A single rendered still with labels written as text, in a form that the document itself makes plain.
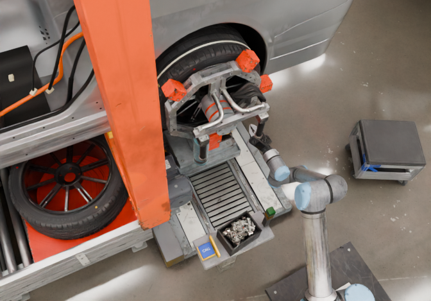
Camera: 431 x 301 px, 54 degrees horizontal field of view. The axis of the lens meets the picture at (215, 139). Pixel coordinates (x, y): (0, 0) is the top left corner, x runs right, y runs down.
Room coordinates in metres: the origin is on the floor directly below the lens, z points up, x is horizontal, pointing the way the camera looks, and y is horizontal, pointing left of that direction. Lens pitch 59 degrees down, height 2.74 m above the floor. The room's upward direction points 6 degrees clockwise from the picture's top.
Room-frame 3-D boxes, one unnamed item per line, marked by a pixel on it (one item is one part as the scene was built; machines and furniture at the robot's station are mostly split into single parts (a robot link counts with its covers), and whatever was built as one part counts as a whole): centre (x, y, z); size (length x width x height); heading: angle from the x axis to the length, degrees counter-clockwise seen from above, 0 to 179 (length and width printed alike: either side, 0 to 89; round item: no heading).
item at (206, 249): (0.67, -0.01, 0.47); 0.07 x 0.07 x 0.02; 31
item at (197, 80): (1.37, 0.03, 0.85); 0.54 x 0.07 x 0.54; 121
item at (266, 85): (1.54, -0.23, 0.85); 0.09 x 0.08 x 0.07; 121
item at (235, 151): (1.52, 0.12, 0.13); 0.50 x 0.36 x 0.10; 121
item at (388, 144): (1.59, -1.20, 0.17); 0.43 x 0.36 x 0.34; 94
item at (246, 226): (0.77, -0.18, 0.51); 0.20 x 0.14 x 0.13; 130
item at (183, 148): (1.52, 0.12, 0.32); 0.40 x 0.30 x 0.28; 121
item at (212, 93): (1.22, 0.05, 1.03); 0.19 x 0.18 x 0.11; 31
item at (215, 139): (1.40, 0.05, 0.48); 0.16 x 0.12 x 0.17; 31
